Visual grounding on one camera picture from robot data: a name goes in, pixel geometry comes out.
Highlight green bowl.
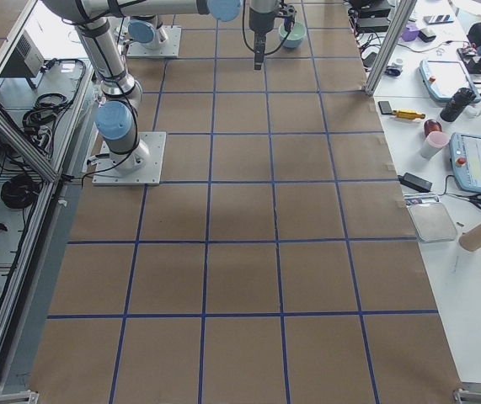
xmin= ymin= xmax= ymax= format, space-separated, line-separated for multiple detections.
xmin=278 ymin=21 xmax=307 ymax=49

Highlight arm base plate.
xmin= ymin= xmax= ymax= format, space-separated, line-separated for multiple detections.
xmin=127 ymin=25 xmax=182 ymax=59
xmin=92 ymin=131 xmax=167 ymax=186

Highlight upper teach pendant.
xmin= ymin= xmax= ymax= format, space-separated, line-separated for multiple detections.
xmin=419 ymin=59 xmax=481 ymax=104

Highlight black water bottle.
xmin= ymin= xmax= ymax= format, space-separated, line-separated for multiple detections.
xmin=440 ymin=88 xmax=476 ymax=122

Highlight black scissors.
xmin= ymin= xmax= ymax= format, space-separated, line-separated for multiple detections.
xmin=447 ymin=193 xmax=481 ymax=210

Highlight pink white cup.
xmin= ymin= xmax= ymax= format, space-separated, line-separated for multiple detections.
xmin=420 ymin=130 xmax=450 ymax=160

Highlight yellow cylinder tool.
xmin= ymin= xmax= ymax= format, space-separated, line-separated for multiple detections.
xmin=393 ymin=109 xmax=425 ymax=120

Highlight aluminium frame post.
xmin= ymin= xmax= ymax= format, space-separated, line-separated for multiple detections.
xmin=364 ymin=0 xmax=417 ymax=96

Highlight black power adapter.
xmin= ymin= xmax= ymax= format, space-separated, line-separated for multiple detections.
xmin=398 ymin=173 xmax=432 ymax=193

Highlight purple box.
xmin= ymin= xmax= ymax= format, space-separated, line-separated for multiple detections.
xmin=401 ymin=23 xmax=420 ymax=42

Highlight clear plastic container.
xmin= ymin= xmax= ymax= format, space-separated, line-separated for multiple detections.
xmin=408 ymin=202 xmax=457 ymax=243

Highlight black phone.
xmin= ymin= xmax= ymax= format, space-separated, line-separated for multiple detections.
xmin=377 ymin=100 xmax=393 ymax=115

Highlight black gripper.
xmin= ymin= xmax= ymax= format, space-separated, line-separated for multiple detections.
xmin=249 ymin=8 xmax=276 ymax=71

